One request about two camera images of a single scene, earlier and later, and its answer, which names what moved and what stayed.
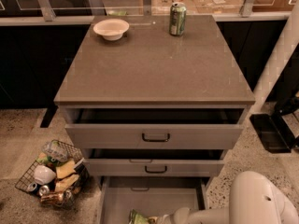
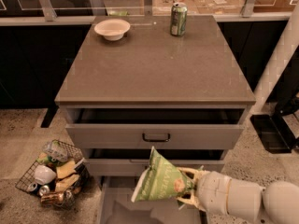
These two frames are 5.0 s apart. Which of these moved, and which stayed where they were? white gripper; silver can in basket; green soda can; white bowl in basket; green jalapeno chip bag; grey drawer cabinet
Moved: green jalapeno chip bag; white gripper
Stayed: grey drawer cabinet; green soda can; white bowl in basket; silver can in basket
